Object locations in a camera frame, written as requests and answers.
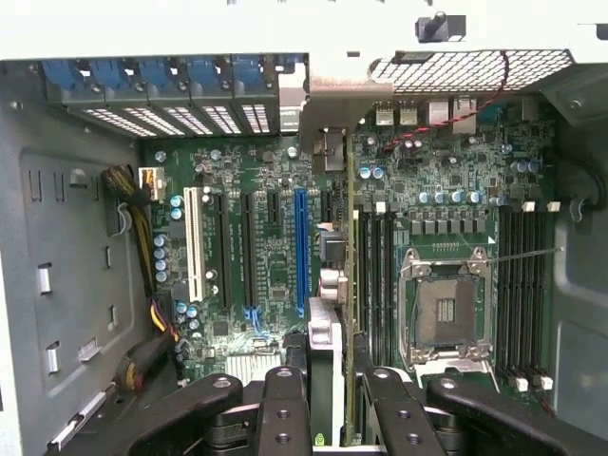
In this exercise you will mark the long black expansion slot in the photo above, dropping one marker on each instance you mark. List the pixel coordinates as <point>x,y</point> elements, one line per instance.
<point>250,247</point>
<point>223,247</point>

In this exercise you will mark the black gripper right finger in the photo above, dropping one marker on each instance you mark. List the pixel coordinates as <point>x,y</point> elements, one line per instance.
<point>399,423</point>

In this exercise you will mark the short black expansion slot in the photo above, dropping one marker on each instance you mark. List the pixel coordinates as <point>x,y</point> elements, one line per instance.
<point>328,206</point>
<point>274,209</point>

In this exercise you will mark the white power connector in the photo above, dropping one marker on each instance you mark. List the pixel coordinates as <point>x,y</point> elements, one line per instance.
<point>152,183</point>

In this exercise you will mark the silver chipset heatsink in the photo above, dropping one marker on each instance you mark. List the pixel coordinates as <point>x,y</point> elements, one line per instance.
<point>247,366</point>

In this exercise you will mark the blue expansion slot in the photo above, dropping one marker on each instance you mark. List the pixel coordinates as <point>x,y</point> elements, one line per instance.
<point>300,247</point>

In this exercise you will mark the CPU socket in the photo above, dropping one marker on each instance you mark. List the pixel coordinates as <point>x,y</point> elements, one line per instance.
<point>444,309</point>

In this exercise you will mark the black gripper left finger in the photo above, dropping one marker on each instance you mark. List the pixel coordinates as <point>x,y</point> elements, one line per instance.
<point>285,418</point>

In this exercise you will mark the open PC case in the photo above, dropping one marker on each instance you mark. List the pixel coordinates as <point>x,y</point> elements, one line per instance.
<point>579,309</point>

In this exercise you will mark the white expansion slot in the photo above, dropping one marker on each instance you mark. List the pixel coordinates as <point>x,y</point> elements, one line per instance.
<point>192,247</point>

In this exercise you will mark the green motherboard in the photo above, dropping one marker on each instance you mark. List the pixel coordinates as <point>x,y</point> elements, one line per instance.
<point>427,161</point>

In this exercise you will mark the thin locking lever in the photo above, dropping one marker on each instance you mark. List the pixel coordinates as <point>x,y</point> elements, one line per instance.
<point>522,255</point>

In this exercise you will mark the black RAM slot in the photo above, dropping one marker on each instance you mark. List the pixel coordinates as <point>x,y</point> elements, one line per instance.
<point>528,285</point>
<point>517,285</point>
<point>540,285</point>
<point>392,285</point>
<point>365,285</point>
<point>504,285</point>
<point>378,285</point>

